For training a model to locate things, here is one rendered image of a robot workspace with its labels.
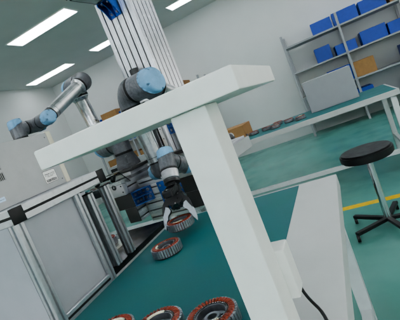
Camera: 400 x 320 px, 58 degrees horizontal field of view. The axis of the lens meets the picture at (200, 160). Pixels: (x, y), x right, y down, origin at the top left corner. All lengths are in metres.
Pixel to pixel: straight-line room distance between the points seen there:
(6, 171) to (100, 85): 8.21
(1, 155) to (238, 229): 0.94
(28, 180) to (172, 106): 0.90
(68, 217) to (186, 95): 0.82
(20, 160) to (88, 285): 0.47
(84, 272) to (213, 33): 7.30
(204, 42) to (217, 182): 7.76
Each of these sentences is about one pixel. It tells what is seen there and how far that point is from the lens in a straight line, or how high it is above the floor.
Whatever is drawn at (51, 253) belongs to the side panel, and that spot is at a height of 0.95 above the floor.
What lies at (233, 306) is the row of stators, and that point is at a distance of 0.77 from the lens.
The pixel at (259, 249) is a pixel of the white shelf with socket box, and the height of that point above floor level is 0.94.
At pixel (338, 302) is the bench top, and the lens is 0.76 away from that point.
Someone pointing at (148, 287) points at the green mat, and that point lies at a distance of 1.14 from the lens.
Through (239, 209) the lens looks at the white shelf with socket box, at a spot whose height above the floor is 1.01.
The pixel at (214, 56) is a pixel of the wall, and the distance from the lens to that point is 8.17.
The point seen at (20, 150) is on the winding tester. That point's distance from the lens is 1.37.
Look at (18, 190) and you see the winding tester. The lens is 1.32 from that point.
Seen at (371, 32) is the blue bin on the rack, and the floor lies 1.44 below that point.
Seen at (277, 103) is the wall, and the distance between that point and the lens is 7.92.
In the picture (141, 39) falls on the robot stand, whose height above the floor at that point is 1.71.
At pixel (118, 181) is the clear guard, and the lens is 1.69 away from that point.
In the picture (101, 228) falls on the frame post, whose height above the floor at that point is 0.92.
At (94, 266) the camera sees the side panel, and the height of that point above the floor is 0.83.
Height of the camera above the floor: 1.15
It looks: 6 degrees down
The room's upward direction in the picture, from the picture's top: 22 degrees counter-clockwise
